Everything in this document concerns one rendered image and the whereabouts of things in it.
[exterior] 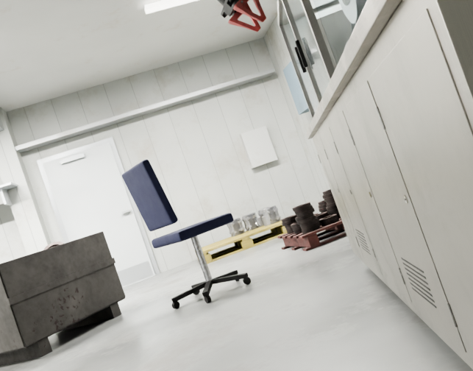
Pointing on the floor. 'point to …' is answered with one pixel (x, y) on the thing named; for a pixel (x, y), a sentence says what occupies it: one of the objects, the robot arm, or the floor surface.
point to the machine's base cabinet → (418, 165)
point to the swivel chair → (140, 174)
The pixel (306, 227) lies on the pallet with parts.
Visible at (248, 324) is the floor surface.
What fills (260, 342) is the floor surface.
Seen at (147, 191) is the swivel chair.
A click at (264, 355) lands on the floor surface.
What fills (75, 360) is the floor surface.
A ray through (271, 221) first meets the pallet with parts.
